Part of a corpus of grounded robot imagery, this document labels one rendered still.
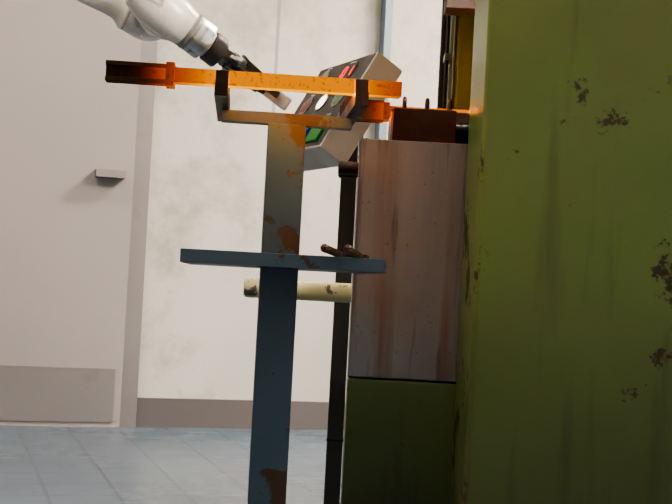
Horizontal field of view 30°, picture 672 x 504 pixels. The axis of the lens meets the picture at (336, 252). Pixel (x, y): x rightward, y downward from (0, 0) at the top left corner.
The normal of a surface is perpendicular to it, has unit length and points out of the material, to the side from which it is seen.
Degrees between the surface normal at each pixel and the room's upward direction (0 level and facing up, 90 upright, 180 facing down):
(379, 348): 90
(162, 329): 90
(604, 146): 90
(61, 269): 90
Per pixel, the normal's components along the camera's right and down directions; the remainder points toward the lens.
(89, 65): 0.29, 0.00
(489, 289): -0.01, -0.03
